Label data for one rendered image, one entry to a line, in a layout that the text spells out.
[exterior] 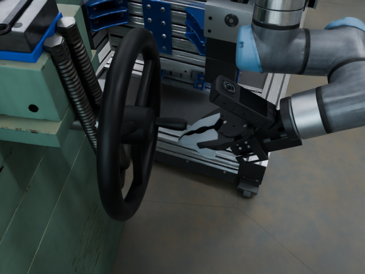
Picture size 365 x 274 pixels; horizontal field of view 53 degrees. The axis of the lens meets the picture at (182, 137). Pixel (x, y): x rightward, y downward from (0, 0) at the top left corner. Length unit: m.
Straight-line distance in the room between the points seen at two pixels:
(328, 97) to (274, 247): 0.87
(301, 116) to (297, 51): 0.10
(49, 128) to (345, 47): 0.45
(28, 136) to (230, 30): 0.57
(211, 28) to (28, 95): 0.56
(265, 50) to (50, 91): 0.33
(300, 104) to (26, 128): 0.39
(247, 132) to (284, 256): 0.83
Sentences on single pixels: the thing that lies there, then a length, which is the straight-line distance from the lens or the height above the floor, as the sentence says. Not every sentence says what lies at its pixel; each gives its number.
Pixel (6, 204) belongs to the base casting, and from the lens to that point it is 0.62.
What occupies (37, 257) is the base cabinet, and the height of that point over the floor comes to 0.58.
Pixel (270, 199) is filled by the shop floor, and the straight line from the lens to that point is 1.46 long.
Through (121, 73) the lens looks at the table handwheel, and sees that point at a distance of 0.44.
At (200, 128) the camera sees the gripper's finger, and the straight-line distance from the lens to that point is 0.65.
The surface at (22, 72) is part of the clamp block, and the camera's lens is 0.46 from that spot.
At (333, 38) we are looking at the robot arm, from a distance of 0.63.
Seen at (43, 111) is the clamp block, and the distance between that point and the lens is 0.50.
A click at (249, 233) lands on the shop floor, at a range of 1.37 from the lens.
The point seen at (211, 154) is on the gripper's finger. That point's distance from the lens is 0.66.
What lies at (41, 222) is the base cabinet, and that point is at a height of 0.62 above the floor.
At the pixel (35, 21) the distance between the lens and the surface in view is 0.46.
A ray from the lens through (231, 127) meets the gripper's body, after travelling 0.61.
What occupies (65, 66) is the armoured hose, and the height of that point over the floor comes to 0.94.
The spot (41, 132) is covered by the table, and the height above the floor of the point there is 0.87.
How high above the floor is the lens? 1.23
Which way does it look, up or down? 50 degrees down
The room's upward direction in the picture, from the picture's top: straight up
